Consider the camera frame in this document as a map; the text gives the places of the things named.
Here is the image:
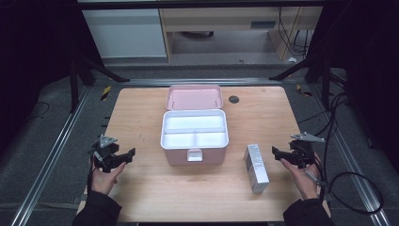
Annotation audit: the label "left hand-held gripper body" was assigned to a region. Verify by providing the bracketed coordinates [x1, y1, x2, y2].
[91, 135, 126, 173]

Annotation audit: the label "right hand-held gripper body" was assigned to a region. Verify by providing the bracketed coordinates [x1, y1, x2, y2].
[289, 131, 327, 170]

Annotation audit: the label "silver rectangular carton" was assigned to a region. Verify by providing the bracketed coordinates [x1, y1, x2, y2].
[244, 143, 271, 194]

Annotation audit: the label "white divided tray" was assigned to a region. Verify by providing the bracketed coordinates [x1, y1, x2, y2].
[160, 108, 230, 150]

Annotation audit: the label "pink storage box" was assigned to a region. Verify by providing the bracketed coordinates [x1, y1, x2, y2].
[160, 84, 230, 167]

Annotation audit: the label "person's left hand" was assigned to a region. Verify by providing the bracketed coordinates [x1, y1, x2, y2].
[90, 161, 128, 196]

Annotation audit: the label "person's right hand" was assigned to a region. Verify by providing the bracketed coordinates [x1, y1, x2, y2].
[279, 153, 321, 201]

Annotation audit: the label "black metal stand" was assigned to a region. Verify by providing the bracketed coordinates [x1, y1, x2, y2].
[268, 56, 332, 111]
[69, 56, 131, 114]

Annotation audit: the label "white cabinet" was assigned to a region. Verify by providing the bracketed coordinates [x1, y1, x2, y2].
[82, 8, 168, 59]

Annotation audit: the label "light wooden desk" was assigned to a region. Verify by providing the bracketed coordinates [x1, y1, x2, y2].
[159, 7, 324, 62]

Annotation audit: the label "grey cable plug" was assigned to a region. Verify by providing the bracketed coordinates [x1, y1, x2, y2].
[304, 169, 321, 184]

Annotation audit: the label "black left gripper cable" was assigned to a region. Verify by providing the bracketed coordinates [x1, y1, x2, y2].
[87, 150, 97, 194]

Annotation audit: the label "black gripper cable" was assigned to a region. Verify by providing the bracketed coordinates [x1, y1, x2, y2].
[87, 150, 97, 194]
[300, 147, 384, 216]

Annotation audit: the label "thin black cable bundle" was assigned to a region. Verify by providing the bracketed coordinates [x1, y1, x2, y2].
[296, 92, 349, 189]

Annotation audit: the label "aluminium floor rail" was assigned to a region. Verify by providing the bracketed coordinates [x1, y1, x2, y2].
[309, 84, 393, 226]
[10, 86, 92, 226]

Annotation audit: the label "thin black floor cable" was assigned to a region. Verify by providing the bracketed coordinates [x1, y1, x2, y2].
[24, 102, 51, 121]

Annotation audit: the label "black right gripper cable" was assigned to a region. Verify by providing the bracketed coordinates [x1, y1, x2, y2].
[300, 147, 384, 216]

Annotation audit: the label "aluminium cross rail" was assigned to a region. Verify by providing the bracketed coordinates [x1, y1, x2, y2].
[125, 78, 274, 88]

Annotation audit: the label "black hanging cables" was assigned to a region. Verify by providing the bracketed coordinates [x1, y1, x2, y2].
[277, 7, 314, 57]

